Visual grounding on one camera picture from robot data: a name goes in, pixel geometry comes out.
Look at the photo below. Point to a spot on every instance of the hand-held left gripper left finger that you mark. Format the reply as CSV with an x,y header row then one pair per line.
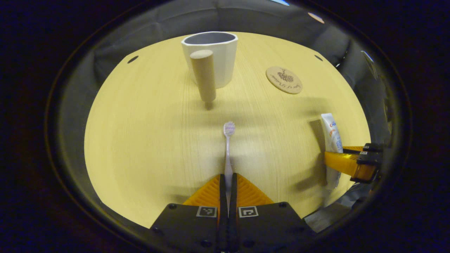
x,y
222,196

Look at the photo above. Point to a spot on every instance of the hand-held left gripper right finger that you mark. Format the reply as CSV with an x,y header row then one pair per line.
x,y
233,211

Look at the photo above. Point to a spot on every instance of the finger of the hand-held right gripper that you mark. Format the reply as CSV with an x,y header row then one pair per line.
x,y
341,161
372,147

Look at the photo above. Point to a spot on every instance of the white toothpaste tube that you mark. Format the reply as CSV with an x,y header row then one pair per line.
x,y
332,135

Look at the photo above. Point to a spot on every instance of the pale pink toothbrush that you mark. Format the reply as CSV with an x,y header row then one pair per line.
x,y
228,158

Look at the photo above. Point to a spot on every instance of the round wooden coaster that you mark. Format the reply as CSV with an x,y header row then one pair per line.
x,y
284,80

